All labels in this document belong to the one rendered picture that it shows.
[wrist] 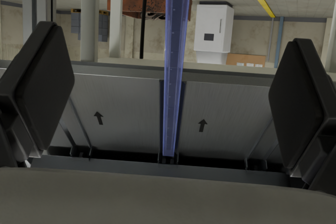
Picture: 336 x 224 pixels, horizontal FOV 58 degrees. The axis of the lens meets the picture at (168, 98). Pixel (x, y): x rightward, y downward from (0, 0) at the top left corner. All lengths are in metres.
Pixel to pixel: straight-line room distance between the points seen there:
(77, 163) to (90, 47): 0.32
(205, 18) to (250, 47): 2.95
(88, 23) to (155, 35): 9.73
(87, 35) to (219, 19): 6.15
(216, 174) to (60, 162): 0.20
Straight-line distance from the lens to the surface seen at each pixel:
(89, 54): 0.66
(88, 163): 0.40
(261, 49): 9.42
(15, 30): 11.21
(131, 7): 3.31
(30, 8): 0.55
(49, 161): 0.42
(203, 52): 6.89
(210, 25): 6.79
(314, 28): 9.39
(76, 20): 11.14
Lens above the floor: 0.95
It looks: 10 degrees up
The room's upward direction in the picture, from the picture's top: 176 degrees counter-clockwise
